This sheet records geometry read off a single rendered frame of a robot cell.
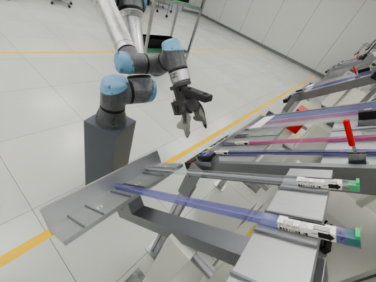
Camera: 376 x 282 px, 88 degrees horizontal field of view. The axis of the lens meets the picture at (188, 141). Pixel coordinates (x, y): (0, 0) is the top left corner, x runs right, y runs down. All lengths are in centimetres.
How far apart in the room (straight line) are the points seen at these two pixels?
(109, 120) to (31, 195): 72
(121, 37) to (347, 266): 117
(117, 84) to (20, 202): 90
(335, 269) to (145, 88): 104
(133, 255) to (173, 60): 102
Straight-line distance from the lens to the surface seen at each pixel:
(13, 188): 154
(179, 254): 45
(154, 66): 81
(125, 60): 76
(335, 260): 99
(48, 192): 148
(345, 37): 932
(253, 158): 67
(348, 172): 55
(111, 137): 100
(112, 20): 90
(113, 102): 94
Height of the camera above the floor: 121
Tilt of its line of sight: 38 degrees down
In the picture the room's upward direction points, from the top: 23 degrees clockwise
